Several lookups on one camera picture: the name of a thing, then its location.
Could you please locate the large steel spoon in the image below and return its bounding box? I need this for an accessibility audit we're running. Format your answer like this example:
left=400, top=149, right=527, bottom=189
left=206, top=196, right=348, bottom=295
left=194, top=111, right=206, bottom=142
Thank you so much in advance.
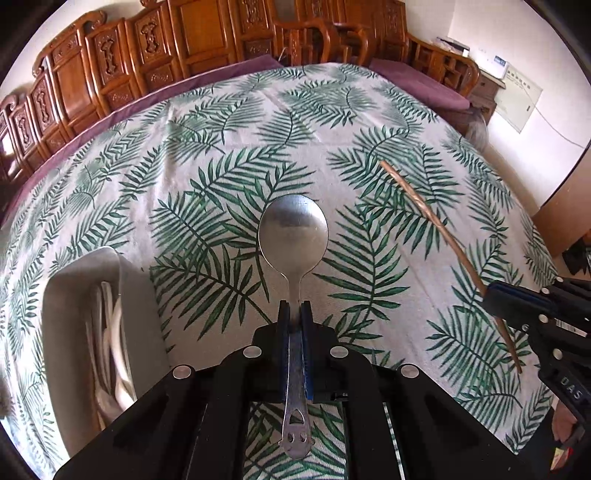
left=259, top=194, right=329, bottom=460

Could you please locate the person right hand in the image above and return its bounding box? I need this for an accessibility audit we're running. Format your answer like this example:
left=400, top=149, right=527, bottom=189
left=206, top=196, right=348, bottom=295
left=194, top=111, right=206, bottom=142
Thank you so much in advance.
left=552, top=402, right=577, bottom=443

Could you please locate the palm leaf tablecloth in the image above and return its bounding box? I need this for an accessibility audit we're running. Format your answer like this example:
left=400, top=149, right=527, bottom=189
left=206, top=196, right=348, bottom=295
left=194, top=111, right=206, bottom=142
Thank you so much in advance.
left=1, top=63, right=556, bottom=479

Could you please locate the wooden side table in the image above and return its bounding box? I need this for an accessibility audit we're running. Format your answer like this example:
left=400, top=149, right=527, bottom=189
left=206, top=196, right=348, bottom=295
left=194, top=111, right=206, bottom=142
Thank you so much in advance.
left=469, top=70, right=506, bottom=124

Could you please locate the purple armchair cushion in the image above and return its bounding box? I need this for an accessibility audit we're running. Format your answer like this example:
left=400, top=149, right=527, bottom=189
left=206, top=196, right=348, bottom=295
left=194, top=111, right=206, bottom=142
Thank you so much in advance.
left=369, top=58, right=470, bottom=111

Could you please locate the grey metal utensil tray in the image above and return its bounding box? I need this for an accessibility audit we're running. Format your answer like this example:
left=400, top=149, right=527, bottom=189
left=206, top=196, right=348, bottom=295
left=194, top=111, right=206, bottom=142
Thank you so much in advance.
left=41, top=247, right=169, bottom=456

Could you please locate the purple sofa cushion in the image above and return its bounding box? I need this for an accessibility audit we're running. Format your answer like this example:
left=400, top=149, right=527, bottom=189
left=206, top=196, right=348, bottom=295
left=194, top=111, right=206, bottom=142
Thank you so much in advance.
left=1, top=55, right=283, bottom=226

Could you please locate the carved wooden armchair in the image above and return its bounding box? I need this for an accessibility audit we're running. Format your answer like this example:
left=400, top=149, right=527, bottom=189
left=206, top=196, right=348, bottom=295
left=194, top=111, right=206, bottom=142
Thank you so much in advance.
left=271, top=0, right=482, bottom=121

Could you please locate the long carved wooden sofa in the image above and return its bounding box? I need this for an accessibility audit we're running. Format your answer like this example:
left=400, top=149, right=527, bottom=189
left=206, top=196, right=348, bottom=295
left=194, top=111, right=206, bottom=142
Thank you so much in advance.
left=0, top=0, right=371, bottom=186

